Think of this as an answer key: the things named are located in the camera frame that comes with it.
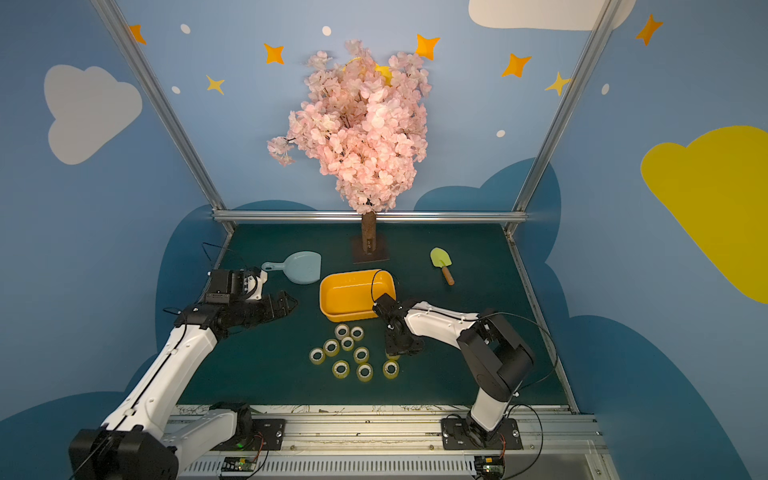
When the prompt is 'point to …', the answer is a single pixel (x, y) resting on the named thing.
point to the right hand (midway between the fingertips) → (401, 346)
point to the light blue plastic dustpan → (301, 267)
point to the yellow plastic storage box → (348, 296)
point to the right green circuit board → (489, 466)
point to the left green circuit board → (239, 464)
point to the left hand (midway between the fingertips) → (284, 303)
